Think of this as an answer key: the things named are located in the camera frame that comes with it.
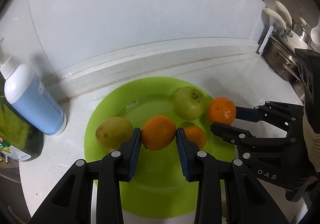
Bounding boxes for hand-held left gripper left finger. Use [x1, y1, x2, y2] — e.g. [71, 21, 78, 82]
[29, 127, 142, 224]

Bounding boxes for yellowish green apple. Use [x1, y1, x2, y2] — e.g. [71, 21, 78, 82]
[95, 116, 134, 152]

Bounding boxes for large steel pot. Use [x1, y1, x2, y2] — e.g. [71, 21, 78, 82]
[261, 37, 300, 82]

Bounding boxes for white pan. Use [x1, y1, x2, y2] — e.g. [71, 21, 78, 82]
[261, 8, 288, 37]
[275, 0, 293, 26]

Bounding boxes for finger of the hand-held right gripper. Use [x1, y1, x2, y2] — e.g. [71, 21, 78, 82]
[235, 100, 304, 127]
[211, 122, 298, 155]

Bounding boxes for white blue pump bottle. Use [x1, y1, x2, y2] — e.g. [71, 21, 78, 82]
[0, 38, 67, 136]

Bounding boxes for white spoon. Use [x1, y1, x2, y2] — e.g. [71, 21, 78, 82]
[310, 27, 320, 45]

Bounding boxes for large orange mandarin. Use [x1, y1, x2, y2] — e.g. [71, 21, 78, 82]
[141, 115, 177, 151]

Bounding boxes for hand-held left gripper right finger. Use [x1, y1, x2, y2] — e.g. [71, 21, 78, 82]
[176, 128, 289, 224]

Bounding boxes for lidded steel pot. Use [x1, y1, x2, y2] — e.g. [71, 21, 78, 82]
[291, 17, 313, 40]

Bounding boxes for green dish soap bottle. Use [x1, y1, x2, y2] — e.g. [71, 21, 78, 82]
[0, 72, 44, 162]

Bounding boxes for green plate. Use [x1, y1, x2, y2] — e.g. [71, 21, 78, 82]
[84, 77, 238, 219]

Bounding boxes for small orange mandarin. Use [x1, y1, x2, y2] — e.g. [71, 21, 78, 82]
[184, 125, 206, 150]

